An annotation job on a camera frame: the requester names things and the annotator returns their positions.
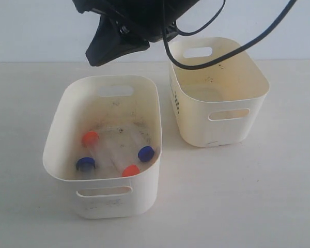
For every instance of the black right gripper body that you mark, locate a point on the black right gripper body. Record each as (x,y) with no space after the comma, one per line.
(144,18)

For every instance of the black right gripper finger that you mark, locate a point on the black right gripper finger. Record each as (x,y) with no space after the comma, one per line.
(129,49)
(107,44)

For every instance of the orange-capped clear tube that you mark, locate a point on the orange-capped clear tube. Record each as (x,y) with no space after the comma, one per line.
(122,161)
(90,141)

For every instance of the blue-capped clear tube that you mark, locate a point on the blue-capped clear tube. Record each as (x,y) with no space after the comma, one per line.
(85,168)
(149,154)

